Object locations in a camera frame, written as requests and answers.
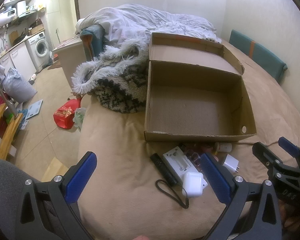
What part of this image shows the white duvet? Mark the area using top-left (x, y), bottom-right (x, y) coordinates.
top-left (76, 3), bottom-right (222, 56)

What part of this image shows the white remote control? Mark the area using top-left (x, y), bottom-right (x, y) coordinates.
top-left (162, 147), bottom-right (208, 190)

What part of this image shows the pink translucent glass vase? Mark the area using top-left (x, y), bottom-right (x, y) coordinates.
top-left (179, 142), bottom-right (219, 172)

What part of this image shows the white washing machine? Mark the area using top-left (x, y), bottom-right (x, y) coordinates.
top-left (25, 31), bottom-right (50, 73)

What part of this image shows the white wall charger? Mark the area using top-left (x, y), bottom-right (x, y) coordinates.
top-left (222, 154), bottom-right (239, 174)

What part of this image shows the open cardboard box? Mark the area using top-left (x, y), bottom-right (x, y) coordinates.
top-left (144, 33), bottom-right (256, 142)

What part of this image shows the red plastic bag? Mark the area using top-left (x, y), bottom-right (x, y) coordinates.
top-left (53, 99), bottom-right (81, 129)

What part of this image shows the grey laundry bag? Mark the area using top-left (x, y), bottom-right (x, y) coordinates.
top-left (2, 68), bottom-right (37, 103)

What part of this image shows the teal cushion with orange stripe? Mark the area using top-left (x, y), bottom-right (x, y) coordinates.
top-left (229, 29), bottom-right (288, 83)

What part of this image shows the white low table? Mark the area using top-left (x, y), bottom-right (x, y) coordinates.
top-left (52, 35), bottom-right (87, 88)

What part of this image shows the white bathroom scale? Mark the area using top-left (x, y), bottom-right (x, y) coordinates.
top-left (25, 100), bottom-right (43, 120)

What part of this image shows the white kitchen cabinet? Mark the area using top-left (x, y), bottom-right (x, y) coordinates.
top-left (0, 42), bottom-right (36, 81)

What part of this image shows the black white shaggy blanket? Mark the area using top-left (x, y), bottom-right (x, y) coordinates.
top-left (71, 37), bottom-right (149, 113)

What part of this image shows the small white bottle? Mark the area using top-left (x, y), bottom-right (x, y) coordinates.
top-left (214, 142), bottom-right (232, 153)

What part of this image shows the wooden chair frame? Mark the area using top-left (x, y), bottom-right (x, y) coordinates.
top-left (0, 103), bottom-right (23, 160)

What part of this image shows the white earbuds case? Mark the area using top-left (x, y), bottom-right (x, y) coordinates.
top-left (182, 172), bottom-right (204, 198)

